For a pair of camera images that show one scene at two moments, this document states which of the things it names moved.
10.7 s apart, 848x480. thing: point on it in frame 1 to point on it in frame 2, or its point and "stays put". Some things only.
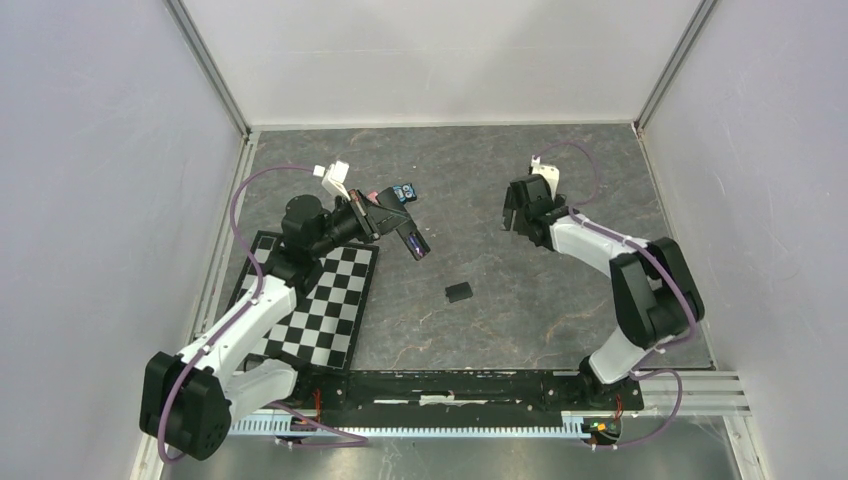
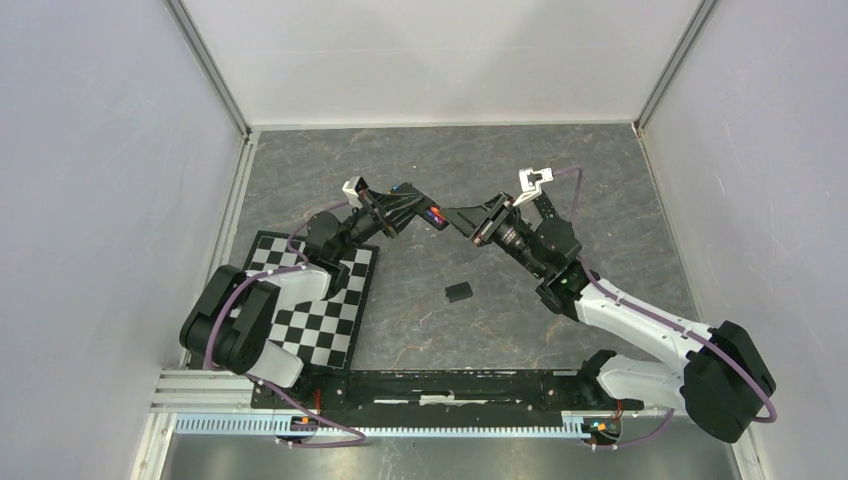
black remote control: (413, 240) to (433, 214)
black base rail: (463, 390) stays put
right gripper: (509, 209) to (480, 223)
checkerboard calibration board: (324, 329) stays put
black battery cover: (458, 292) stays put
